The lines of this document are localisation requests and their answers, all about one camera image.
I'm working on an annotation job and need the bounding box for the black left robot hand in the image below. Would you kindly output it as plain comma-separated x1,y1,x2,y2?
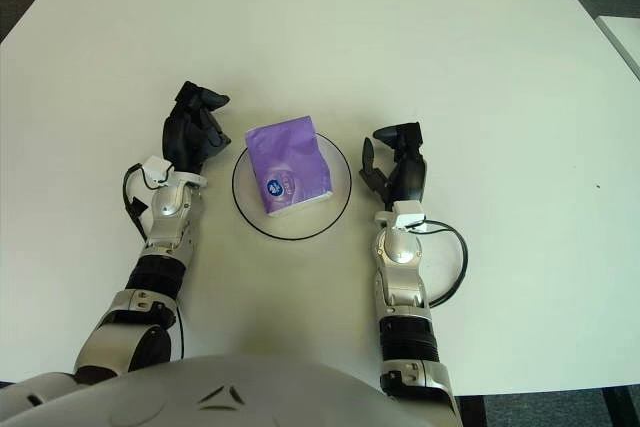
161,80,232,174

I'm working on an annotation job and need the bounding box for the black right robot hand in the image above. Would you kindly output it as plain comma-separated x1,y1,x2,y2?
358,120,429,211

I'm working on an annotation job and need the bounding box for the purple tissue paper pack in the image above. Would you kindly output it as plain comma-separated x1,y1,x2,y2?
244,115,334,219

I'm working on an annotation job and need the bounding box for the white plate with black rim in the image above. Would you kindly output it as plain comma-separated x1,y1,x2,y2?
231,131,353,242

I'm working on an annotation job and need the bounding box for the black table leg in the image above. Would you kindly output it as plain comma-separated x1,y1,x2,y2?
457,394,489,427
602,386,636,427

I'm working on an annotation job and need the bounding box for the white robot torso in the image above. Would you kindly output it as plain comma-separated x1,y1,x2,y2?
0,352,461,427

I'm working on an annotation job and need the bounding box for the white side table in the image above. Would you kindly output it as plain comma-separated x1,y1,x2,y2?
596,15,640,73

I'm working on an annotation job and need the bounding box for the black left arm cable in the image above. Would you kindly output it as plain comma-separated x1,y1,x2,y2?
122,162,185,361

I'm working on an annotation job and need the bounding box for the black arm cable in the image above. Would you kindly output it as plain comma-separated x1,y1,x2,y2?
122,162,185,361
409,220,469,308

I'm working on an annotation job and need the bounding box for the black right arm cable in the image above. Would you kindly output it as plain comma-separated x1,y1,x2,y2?
409,220,469,308

